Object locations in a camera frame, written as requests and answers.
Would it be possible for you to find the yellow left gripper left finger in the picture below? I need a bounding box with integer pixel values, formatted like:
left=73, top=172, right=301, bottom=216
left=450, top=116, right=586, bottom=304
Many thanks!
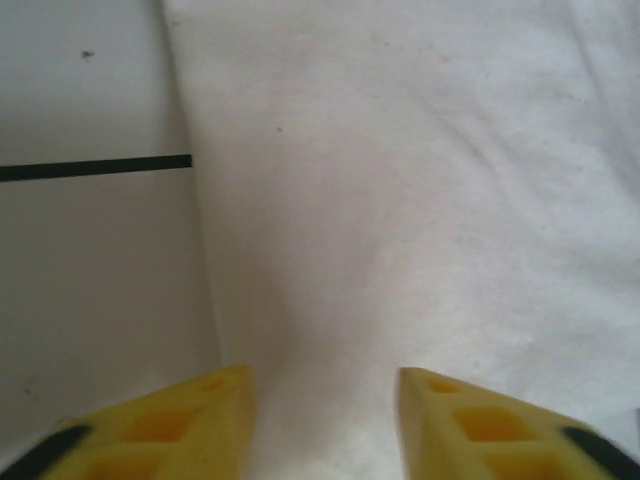
left=0, top=364, right=259, bottom=480

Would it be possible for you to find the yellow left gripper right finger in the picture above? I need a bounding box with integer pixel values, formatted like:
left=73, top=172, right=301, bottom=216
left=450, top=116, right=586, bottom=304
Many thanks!
left=397, top=367, right=640, bottom=480

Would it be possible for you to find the large white t-shirt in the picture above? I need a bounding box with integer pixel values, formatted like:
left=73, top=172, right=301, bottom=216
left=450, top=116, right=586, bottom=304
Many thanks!
left=159, top=0, right=640, bottom=480

